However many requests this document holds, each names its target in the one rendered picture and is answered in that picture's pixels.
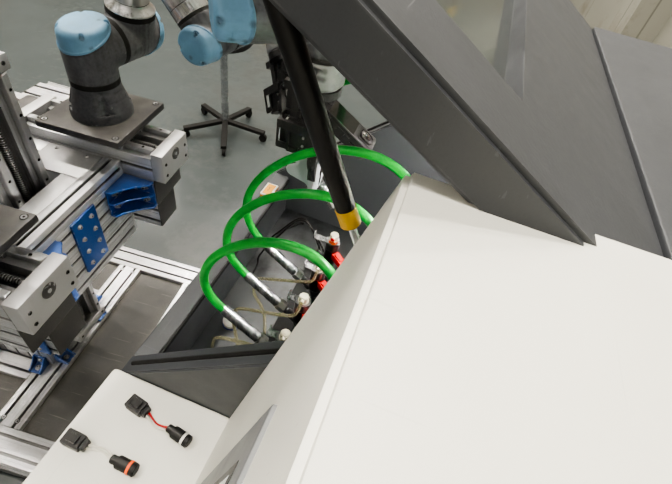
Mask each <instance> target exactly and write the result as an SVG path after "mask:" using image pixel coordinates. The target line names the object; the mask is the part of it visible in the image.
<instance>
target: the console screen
mask: <svg viewBox="0 0 672 484"><path fill-rule="evenodd" d="M277 406H278V405H275V404H273V405H272V406H271V407H270V408H269V409H268V410H267V411H266V412H265V413H264V414H263V415H262V416H261V418H260V419H259V420H258V421H257V422H256V423H255V424H254V425H253V426H252V428H251V429H250V430H249V431H248V432H247V433H246V434H245V435H244V436H243V437H242V439H241V440H240V441H239V442H238V443H237V444H236V445H235V446H234V447H233V449H232V450H231V451H230V452H229V453H228V454H227V455H226V456H225V457H224V458H223V460H222V461H221V462H220V463H219V464H218V465H217V466H216V467H215V468H214V470H213V471H212V472H211V473H210V474H209V475H208V476H207V477H206V478H205V479H204V481H203V482H202V483H201V484H242V483H243V480H244V478H245V476H246V474H247V472H248V469H249V467H250V465H251V463H252V461H253V459H254V456H255V454H256V452H257V450H258V448H259V445H260V443H261V441H262V439H263V437H264V434H265V432H266V430H267V428H268V426H269V423H270V421H271V419H272V417H273V415H274V413H275V410H276V408H277Z"/></svg>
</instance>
